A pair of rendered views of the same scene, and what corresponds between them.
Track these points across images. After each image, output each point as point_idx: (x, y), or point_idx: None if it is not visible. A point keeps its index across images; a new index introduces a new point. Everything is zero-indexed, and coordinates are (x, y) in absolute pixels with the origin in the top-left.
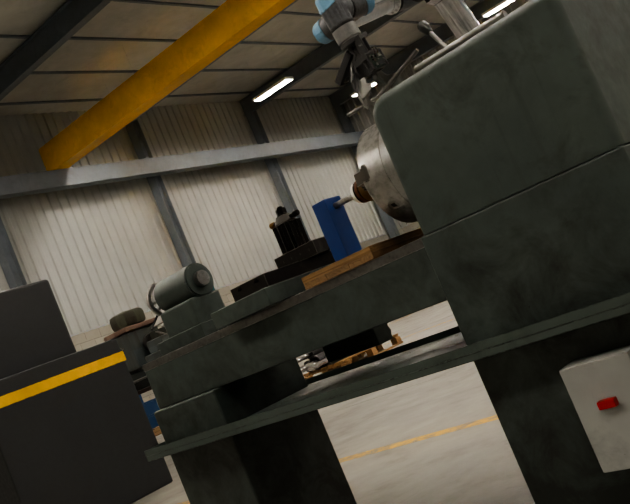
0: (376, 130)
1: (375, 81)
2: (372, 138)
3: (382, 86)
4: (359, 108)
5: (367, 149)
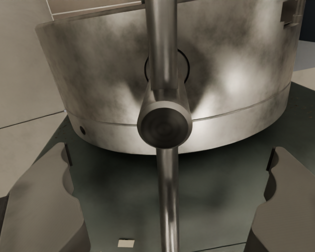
0: (84, 108)
1: (249, 233)
2: (67, 94)
3: (274, 186)
4: (145, 3)
5: (52, 73)
